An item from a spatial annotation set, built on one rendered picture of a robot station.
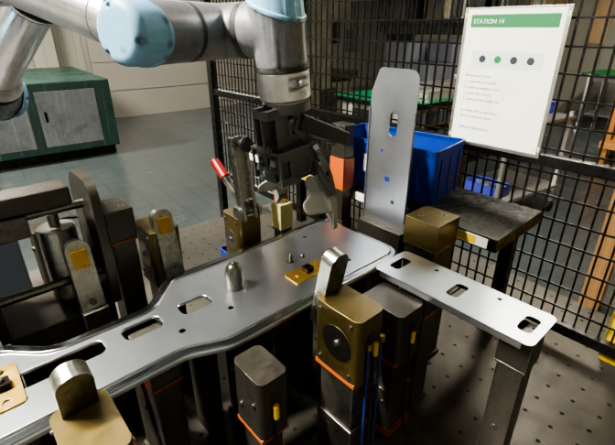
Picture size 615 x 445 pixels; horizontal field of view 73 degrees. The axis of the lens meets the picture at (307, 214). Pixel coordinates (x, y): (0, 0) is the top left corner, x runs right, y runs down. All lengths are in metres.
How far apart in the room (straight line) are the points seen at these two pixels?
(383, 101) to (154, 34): 0.51
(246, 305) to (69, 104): 4.90
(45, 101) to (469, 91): 4.83
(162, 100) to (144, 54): 7.62
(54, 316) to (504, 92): 1.01
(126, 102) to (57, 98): 2.66
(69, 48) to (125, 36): 7.27
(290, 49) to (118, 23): 0.21
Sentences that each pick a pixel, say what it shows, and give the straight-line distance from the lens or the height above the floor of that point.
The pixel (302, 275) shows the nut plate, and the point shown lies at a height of 1.00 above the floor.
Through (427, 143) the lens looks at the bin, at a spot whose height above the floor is 1.13.
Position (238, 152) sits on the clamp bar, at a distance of 0.85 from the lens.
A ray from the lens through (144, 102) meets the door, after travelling 8.06.
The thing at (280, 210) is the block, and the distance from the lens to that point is 0.89.
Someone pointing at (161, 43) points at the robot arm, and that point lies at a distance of 0.54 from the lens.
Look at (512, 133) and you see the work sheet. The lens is 1.08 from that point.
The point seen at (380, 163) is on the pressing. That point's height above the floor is 1.14.
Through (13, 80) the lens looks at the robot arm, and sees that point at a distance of 1.15.
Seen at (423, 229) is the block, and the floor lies 1.04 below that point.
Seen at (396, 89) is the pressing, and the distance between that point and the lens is 0.88.
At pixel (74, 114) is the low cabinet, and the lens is 5.50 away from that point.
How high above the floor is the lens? 1.41
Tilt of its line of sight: 24 degrees down
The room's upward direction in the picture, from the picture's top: straight up
